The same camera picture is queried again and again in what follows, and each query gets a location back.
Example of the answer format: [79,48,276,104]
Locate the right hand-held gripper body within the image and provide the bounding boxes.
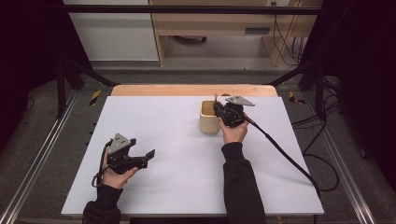
[220,95,256,128]

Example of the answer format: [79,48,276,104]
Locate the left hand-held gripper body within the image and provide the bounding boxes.
[106,133,140,175]

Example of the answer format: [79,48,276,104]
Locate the cream square pen holder cup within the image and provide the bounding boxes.
[199,100,222,135]

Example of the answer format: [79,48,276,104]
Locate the person's right hand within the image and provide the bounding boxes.
[217,117,249,145]

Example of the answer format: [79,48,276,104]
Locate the person's left hand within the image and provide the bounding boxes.
[102,148,140,190]

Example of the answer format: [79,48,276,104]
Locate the wooden table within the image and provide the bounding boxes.
[110,84,278,97]

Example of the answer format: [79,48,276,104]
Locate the yellow black tape marker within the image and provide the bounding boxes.
[89,90,103,107]
[288,91,306,105]

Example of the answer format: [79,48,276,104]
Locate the wheeled chair base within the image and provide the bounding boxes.
[172,35,208,44]

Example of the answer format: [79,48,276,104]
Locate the beige office desk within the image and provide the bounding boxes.
[148,0,324,67]

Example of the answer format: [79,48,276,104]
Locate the white cabinet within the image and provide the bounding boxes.
[63,0,160,62]

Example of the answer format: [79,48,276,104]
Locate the black curtain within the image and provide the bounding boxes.
[0,0,92,152]
[298,0,396,188]

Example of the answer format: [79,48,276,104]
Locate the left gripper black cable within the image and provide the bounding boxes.
[91,141,113,189]

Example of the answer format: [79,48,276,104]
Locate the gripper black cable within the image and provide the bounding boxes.
[244,115,322,199]
[91,141,113,189]

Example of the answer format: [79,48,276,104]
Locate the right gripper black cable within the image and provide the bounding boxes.
[244,115,322,199]

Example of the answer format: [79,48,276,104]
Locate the black frame stand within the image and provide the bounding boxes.
[55,58,121,119]
[269,58,329,121]

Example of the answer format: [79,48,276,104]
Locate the aluminium floor rail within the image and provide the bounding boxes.
[303,91,378,224]
[0,90,80,224]

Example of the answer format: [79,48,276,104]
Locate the black floor cables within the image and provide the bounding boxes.
[292,77,342,192]

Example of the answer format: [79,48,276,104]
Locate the hanging cables under desk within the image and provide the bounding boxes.
[271,2,305,65]

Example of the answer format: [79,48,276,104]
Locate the black frame crossbar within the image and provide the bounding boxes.
[61,4,324,16]

